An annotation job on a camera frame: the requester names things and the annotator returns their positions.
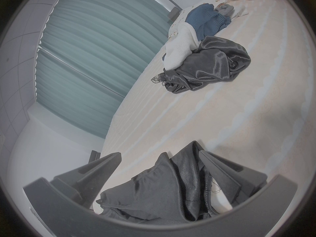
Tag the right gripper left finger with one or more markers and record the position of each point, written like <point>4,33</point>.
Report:
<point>98,176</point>

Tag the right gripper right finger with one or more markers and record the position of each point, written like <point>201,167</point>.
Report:
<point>229,179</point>

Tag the black T-shirt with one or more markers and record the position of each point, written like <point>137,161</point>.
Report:
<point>160,194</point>

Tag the bed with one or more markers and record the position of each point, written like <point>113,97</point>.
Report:
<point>246,107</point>

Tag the blue-green curtain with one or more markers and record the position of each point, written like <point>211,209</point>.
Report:
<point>81,95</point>
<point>111,33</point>

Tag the black satin garment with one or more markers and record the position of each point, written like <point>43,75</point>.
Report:
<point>209,63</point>

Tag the white garment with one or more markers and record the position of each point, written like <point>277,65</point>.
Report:
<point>180,46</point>

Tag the white printed pillow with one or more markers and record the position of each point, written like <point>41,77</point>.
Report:
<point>177,26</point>

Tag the blue knitted garment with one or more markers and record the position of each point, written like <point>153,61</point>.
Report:
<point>205,18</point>

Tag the grey garment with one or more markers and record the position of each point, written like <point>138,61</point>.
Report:
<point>226,10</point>

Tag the grey bedside table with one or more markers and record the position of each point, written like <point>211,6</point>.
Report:
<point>174,13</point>

